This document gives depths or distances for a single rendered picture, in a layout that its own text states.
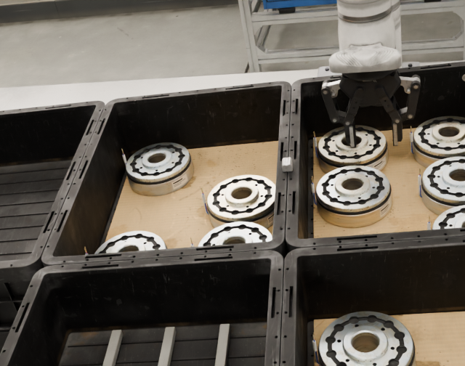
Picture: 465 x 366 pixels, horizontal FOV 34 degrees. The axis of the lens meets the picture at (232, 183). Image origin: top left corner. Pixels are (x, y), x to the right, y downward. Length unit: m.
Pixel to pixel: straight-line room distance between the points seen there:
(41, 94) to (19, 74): 1.91
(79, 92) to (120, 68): 1.73
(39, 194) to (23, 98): 0.65
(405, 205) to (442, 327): 0.23
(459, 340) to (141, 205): 0.52
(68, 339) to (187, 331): 0.15
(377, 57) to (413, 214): 0.22
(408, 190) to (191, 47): 2.58
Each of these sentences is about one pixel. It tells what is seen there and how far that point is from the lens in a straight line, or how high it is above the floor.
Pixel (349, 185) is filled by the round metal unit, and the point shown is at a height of 0.85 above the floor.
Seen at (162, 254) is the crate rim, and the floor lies 0.93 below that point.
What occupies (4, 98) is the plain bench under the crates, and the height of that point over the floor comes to 0.70.
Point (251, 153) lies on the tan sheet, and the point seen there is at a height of 0.83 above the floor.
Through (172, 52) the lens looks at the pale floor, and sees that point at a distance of 3.60.
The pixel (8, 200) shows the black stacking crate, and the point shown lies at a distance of 1.29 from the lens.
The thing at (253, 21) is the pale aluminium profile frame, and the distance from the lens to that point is 3.05.
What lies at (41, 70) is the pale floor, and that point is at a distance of 3.77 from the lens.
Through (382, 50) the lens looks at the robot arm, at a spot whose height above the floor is 1.04.
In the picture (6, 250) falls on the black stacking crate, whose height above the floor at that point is 0.83.
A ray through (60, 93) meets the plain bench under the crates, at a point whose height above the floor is 0.70.
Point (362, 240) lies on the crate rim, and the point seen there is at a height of 0.93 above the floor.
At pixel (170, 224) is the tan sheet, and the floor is 0.83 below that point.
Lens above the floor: 1.50
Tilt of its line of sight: 35 degrees down
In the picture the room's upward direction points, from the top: 12 degrees counter-clockwise
